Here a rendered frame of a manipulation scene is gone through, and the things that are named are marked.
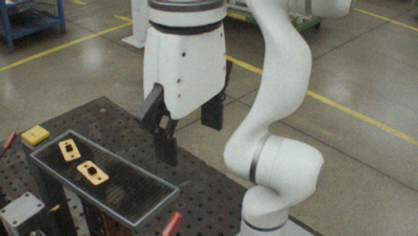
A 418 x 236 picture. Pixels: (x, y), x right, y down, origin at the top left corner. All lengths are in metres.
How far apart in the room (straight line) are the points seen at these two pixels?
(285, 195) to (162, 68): 0.56
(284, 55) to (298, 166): 0.23
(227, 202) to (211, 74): 1.07
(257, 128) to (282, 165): 0.10
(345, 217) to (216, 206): 1.20
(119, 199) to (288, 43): 0.46
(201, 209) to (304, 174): 0.67
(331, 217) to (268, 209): 1.55
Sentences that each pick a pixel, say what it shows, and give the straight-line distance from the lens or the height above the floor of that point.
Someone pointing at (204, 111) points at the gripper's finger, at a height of 1.46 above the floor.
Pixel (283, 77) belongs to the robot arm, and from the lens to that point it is 0.83.
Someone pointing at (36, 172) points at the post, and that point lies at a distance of 1.17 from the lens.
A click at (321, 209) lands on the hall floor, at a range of 2.55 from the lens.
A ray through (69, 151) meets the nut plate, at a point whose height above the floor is 1.16.
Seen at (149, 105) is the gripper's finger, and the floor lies 1.53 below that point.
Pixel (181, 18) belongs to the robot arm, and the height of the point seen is 1.62.
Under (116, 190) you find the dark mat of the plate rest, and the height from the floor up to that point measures 1.16.
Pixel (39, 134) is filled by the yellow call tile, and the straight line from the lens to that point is 1.12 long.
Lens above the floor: 1.75
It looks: 32 degrees down
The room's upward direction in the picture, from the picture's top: straight up
